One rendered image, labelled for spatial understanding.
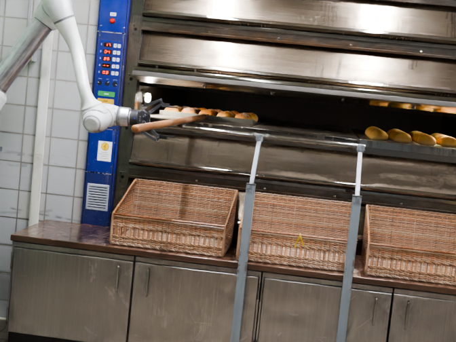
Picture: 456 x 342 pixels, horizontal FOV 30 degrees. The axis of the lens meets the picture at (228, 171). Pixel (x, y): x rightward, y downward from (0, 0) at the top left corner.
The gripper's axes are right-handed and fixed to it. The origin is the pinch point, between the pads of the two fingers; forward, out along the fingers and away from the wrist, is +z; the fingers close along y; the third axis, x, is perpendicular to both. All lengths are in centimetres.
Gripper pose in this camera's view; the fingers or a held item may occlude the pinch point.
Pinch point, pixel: (173, 121)
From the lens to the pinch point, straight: 395.2
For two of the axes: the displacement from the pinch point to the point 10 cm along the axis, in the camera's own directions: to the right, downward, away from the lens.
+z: 9.9, 1.1, -1.1
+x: -1.2, 0.8, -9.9
